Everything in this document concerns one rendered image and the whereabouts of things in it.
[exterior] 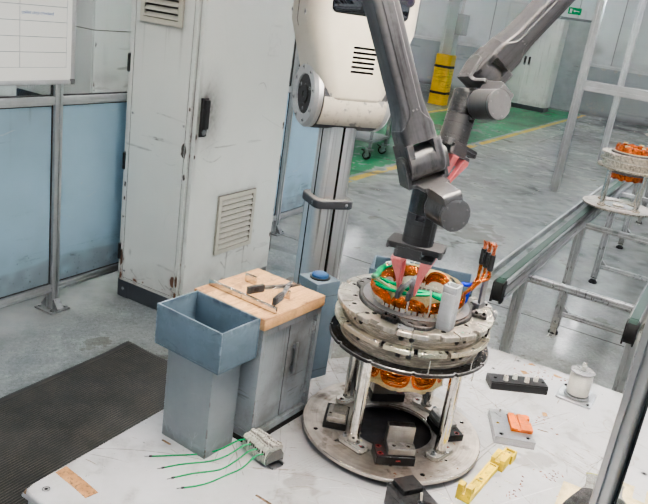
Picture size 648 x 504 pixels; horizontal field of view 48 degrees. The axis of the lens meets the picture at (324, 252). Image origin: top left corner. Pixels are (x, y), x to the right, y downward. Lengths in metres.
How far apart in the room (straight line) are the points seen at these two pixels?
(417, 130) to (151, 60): 2.54
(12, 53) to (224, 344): 2.27
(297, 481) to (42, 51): 2.48
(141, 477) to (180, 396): 0.17
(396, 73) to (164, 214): 2.60
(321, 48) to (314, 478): 0.94
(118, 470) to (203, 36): 2.39
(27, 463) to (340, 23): 1.85
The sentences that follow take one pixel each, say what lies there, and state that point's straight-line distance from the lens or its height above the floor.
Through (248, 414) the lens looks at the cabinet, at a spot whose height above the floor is 0.85.
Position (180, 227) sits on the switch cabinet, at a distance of 3.66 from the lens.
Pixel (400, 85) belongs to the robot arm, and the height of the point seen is 1.53.
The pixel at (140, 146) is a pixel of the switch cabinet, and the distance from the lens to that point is 3.76.
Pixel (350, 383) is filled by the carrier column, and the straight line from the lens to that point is 1.66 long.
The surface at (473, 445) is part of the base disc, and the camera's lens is 1.64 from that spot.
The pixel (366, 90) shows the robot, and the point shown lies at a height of 1.46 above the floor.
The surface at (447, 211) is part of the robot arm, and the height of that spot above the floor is 1.35.
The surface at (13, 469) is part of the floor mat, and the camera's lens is 2.77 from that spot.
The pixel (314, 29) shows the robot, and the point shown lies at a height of 1.58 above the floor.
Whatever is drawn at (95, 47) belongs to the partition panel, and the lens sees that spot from 3.73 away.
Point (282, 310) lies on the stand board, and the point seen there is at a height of 1.07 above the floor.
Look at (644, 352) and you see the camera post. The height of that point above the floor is 1.23.
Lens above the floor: 1.65
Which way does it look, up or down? 19 degrees down
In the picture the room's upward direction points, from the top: 8 degrees clockwise
